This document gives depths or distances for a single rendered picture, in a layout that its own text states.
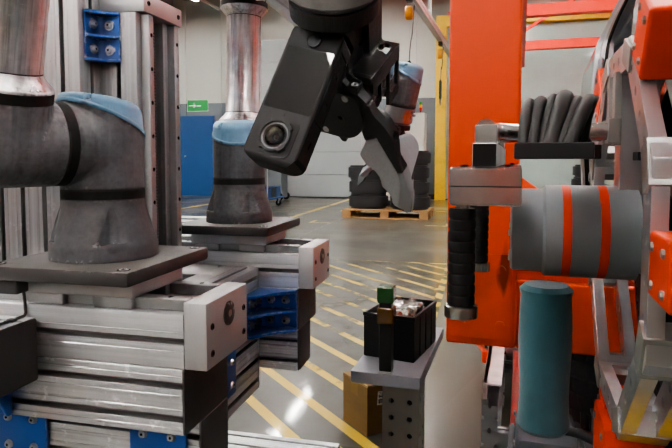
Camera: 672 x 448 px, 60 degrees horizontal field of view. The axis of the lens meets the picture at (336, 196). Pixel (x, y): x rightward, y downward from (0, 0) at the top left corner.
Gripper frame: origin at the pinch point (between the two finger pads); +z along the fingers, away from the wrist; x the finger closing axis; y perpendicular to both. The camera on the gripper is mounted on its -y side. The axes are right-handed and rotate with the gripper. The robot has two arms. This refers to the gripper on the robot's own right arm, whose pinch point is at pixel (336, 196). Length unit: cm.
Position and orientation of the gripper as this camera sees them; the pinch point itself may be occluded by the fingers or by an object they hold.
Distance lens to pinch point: 57.6
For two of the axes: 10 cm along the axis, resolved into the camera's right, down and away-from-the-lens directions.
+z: 0.5, 7.1, 7.1
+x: -8.9, -2.8, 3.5
